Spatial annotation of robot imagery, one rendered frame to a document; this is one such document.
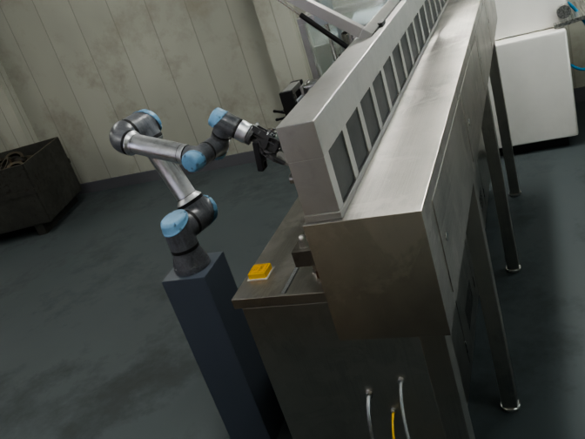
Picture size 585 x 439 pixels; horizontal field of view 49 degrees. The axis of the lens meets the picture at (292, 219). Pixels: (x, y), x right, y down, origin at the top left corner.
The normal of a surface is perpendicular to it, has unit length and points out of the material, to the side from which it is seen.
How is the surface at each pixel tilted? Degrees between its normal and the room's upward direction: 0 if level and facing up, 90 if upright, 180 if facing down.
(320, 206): 90
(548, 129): 90
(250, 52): 90
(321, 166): 90
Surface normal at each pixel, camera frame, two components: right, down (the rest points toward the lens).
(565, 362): -0.29, -0.87
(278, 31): -0.27, 0.48
